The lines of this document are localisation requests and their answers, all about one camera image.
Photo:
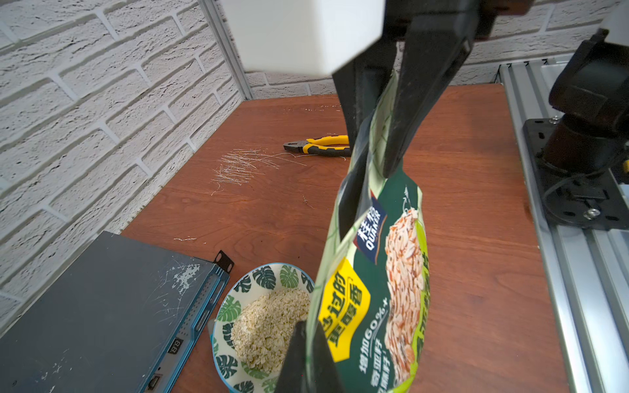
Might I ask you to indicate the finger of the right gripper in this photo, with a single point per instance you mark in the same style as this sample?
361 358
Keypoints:
360 83
438 38

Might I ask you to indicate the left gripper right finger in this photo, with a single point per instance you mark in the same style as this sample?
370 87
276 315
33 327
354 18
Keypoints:
322 371

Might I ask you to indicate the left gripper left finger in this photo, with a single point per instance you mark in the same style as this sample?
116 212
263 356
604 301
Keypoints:
292 377

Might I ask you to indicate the green oats bag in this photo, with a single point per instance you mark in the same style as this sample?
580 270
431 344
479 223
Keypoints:
372 292

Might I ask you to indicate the leaf pattern breakfast bowl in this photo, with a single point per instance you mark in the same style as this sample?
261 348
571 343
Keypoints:
255 323

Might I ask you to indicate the yellow black pliers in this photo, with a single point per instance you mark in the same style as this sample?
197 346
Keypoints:
328 146

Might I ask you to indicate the grey network switch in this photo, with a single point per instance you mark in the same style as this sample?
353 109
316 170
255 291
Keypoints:
124 317

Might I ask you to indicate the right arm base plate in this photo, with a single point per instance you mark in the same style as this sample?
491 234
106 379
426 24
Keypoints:
575 177

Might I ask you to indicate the aluminium front rail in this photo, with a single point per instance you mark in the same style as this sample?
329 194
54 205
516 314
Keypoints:
586 269

